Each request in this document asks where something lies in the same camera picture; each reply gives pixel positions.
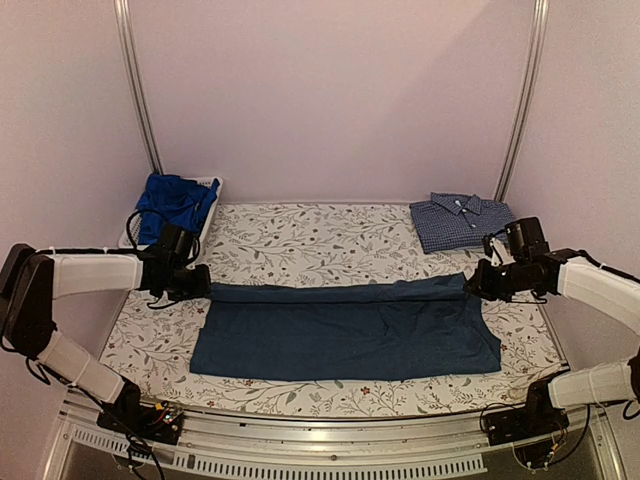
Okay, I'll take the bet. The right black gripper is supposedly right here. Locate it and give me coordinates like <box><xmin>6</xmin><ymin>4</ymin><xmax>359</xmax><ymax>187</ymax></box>
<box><xmin>465</xmin><ymin>258</ymin><xmax>536</xmax><ymax>303</ymax></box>

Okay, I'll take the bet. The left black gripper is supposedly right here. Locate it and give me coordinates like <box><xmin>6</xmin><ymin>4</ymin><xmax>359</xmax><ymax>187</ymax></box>
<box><xmin>166</xmin><ymin>263</ymin><xmax>212</xmax><ymax>302</ymax></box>

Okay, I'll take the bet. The dark teal t-shirt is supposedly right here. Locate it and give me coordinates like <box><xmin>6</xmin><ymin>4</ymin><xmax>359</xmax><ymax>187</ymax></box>
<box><xmin>189</xmin><ymin>274</ymin><xmax>501</xmax><ymax>382</ymax></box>

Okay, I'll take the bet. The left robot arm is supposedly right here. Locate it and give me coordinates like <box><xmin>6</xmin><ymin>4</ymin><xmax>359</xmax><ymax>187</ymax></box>
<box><xmin>1</xmin><ymin>224</ymin><xmax>211</xmax><ymax>434</ymax></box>

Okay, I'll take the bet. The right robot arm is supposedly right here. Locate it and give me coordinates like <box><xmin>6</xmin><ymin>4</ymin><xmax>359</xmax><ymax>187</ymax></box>
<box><xmin>465</xmin><ymin>217</ymin><xmax>639</xmax><ymax>436</ymax></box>

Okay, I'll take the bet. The folded blue checkered shirt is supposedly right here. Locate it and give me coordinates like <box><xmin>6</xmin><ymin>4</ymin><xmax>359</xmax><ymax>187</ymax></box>
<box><xmin>409</xmin><ymin>192</ymin><xmax>515</xmax><ymax>254</ymax></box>

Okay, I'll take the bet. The floral patterned table mat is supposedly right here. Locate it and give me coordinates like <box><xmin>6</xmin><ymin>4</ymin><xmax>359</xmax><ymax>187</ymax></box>
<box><xmin>101</xmin><ymin>204</ymin><xmax>567</xmax><ymax>418</ymax></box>

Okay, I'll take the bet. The bright blue garment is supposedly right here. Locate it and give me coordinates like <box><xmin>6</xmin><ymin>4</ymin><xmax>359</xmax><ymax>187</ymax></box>
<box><xmin>135</xmin><ymin>172</ymin><xmax>222</xmax><ymax>247</ymax></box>

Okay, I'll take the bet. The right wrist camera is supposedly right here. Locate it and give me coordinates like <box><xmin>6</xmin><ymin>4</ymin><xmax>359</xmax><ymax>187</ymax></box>
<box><xmin>482</xmin><ymin>234</ymin><xmax>513</xmax><ymax>267</ymax></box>

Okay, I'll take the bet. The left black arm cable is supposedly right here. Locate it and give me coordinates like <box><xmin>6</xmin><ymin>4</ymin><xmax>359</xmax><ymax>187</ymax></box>
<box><xmin>124</xmin><ymin>208</ymin><xmax>169</xmax><ymax>249</ymax></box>

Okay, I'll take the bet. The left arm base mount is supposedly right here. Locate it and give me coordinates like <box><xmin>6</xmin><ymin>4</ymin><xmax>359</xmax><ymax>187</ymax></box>
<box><xmin>97</xmin><ymin>401</ymin><xmax>184</xmax><ymax>445</ymax></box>

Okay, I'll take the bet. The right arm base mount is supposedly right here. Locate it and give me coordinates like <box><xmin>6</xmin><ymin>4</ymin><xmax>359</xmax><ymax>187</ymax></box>
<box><xmin>479</xmin><ymin>400</ymin><xmax>569</xmax><ymax>446</ymax></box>

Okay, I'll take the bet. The left aluminium frame post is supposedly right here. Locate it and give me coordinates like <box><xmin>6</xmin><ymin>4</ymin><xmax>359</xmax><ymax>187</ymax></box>
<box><xmin>113</xmin><ymin>0</ymin><xmax>164</xmax><ymax>174</ymax></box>

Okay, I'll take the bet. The aluminium frame post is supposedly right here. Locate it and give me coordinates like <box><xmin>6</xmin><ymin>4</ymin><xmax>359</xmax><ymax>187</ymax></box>
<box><xmin>494</xmin><ymin>0</ymin><xmax>550</xmax><ymax>202</ymax></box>
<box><xmin>113</xmin><ymin>0</ymin><xmax>164</xmax><ymax>174</ymax></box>

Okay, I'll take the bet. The right aluminium frame post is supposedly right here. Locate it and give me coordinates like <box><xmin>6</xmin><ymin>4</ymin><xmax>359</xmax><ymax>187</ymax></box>
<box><xmin>494</xmin><ymin>0</ymin><xmax>550</xmax><ymax>202</ymax></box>

